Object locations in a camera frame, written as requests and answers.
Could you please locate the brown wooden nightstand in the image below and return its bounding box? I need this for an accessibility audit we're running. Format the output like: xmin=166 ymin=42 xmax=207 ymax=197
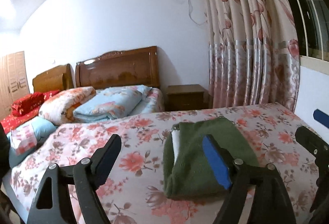
xmin=165 ymin=84 xmax=209 ymax=111

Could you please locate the light wooden wardrobe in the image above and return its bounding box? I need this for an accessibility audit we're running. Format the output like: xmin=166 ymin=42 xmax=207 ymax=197
xmin=0 ymin=51 xmax=30 ymax=119

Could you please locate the dark wooden headboard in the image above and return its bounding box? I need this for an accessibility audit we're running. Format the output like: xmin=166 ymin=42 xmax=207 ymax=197
xmin=75 ymin=46 xmax=160 ymax=89

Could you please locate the light blue floral quilt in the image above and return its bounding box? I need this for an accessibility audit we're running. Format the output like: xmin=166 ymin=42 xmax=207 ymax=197
xmin=73 ymin=85 xmax=165 ymax=123

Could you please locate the light wooden headboard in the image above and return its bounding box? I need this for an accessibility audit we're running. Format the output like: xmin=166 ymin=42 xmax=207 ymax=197
xmin=32 ymin=64 xmax=74 ymax=93

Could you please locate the red blanket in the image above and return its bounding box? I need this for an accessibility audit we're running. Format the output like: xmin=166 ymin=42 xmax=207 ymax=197
xmin=11 ymin=92 xmax=44 ymax=116

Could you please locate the floral pink curtain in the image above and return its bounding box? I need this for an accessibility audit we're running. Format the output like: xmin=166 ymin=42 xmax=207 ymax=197
xmin=204 ymin=0 xmax=300 ymax=110

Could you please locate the green knit sweater white stripe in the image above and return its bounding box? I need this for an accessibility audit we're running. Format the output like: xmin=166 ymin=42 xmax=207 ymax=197
xmin=163 ymin=117 xmax=259 ymax=200

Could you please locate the red bed sheet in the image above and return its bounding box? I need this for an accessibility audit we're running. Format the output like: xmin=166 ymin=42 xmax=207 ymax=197
xmin=1 ymin=90 xmax=60 ymax=134

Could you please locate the air conditioner cable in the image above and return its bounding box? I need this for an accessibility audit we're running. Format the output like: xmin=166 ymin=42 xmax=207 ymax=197
xmin=183 ymin=0 xmax=209 ymax=26

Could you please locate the floral bedspread near bed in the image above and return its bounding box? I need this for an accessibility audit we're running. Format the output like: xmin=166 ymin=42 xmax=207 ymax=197
xmin=5 ymin=104 xmax=319 ymax=223

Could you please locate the orange floral pillow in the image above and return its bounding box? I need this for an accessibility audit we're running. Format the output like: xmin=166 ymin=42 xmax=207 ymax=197
xmin=38 ymin=86 xmax=96 ymax=126

